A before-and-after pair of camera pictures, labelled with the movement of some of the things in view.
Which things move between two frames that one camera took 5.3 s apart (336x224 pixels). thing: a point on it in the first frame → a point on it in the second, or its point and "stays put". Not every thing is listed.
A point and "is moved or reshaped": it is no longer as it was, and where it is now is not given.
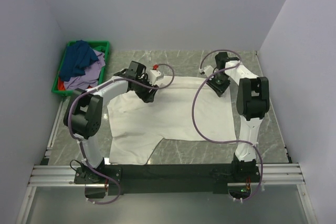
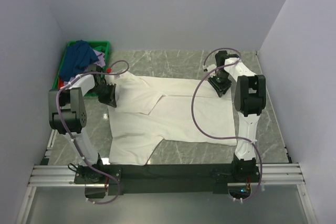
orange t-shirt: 61,86 stays put
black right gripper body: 219,82 stays put
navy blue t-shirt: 76,58 stays put
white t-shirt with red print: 214,114 is moved or reshaped
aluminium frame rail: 43,175 stays put
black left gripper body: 144,92 → 105,92
